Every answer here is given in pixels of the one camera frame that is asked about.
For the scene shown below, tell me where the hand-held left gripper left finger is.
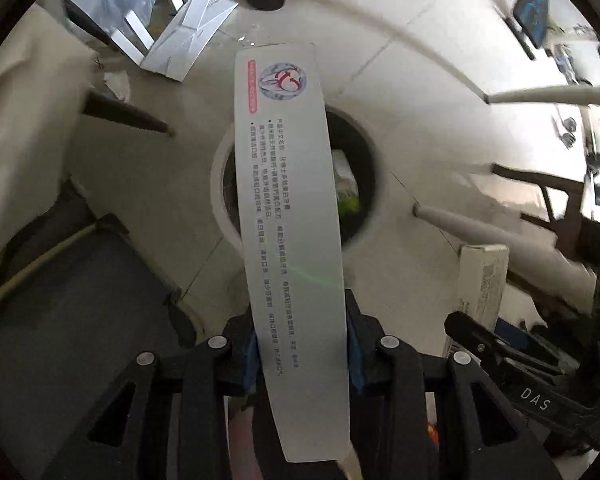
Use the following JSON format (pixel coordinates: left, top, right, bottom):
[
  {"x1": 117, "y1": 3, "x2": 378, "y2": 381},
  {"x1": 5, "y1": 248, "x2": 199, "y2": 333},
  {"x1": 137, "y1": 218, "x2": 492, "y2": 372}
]
[{"x1": 42, "y1": 315, "x2": 261, "y2": 480}]

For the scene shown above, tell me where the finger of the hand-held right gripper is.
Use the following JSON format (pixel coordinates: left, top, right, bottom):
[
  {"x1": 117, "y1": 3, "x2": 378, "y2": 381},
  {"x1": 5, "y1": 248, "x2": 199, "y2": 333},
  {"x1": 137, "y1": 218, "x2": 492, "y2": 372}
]
[{"x1": 444, "y1": 311, "x2": 516, "y2": 361}]

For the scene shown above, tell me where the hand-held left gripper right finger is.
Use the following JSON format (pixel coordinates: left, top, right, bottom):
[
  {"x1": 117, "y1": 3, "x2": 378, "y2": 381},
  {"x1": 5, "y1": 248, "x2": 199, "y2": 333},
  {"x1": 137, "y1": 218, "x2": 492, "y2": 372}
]
[{"x1": 345, "y1": 292, "x2": 565, "y2": 480}]

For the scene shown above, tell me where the white striped medicine box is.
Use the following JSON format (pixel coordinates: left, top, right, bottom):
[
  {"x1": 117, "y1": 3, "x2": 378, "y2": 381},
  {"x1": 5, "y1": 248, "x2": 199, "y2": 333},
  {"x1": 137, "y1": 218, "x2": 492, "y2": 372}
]
[{"x1": 447, "y1": 244, "x2": 510, "y2": 356}]

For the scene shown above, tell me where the long white cardboard box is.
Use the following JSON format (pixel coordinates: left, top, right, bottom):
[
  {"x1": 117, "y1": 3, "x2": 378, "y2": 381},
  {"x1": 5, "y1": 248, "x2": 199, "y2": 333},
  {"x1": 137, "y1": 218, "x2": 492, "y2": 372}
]
[{"x1": 234, "y1": 42, "x2": 353, "y2": 463}]

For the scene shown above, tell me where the white round trash bin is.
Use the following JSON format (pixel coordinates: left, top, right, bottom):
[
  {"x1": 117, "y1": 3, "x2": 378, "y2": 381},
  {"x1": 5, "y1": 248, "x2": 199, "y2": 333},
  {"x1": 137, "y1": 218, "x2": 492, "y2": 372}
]
[{"x1": 211, "y1": 105, "x2": 396, "y2": 256}]

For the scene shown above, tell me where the white table leg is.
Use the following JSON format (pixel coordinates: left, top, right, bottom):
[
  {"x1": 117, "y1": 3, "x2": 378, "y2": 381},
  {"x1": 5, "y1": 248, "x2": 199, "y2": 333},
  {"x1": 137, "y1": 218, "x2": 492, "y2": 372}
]
[
  {"x1": 484, "y1": 85, "x2": 600, "y2": 107},
  {"x1": 412, "y1": 204, "x2": 598, "y2": 306}
]

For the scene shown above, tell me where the dark furniture leg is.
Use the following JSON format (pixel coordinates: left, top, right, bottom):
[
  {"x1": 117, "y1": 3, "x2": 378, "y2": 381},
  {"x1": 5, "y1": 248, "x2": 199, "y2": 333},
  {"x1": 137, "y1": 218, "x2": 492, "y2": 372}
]
[{"x1": 82, "y1": 91, "x2": 173, "y2": 136}]

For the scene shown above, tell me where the blue black device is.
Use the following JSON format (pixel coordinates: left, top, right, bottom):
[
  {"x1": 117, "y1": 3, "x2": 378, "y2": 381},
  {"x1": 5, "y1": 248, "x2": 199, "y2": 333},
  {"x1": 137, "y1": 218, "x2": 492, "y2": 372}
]
[{"x1": 512, "y1": 0, "x2": 551, "y2": 46}]

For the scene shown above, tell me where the flattened white cardboard piece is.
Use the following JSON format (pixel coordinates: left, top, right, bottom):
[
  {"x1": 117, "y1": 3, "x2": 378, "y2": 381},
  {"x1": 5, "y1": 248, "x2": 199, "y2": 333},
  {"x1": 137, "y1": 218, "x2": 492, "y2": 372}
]
[{"x1": 140, "y1": 0, "x2": 238, "y2": 82}]

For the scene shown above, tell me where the dark wooden chair frame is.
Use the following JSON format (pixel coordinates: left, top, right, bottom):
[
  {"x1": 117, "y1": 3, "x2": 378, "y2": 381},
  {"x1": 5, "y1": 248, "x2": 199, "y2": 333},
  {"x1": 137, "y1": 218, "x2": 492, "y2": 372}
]
[{"x1": 491, "y1": 162, "x2": 588, "y2": 261}]

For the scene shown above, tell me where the cream cable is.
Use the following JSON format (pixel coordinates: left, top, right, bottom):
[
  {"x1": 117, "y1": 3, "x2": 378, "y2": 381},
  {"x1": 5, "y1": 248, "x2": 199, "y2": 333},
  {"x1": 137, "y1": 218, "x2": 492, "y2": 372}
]
[{"x1": 0, "y1": 222, "x2": 98, "y2": 321}]

